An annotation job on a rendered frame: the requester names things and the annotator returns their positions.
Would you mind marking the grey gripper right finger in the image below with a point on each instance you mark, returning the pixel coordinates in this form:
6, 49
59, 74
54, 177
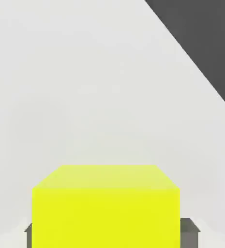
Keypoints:
188, 235

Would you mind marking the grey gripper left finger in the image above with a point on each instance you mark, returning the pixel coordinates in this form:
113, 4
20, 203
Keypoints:
17, 241

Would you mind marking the small yellow cube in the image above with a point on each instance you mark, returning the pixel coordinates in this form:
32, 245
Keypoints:
105, 213

